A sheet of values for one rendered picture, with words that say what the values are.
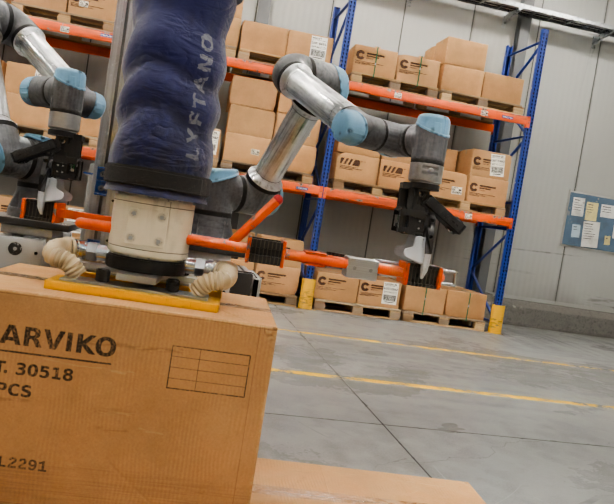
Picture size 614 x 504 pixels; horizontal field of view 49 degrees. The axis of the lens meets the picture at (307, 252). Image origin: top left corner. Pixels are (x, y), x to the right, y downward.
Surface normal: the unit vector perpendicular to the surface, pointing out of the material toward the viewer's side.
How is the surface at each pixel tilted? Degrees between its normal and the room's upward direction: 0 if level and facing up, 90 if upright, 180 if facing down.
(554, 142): 90
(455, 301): 90
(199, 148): 75
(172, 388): 90
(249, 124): 91
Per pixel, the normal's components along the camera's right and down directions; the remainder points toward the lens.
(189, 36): 0.48, -0.09
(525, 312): 0.18, 0.07
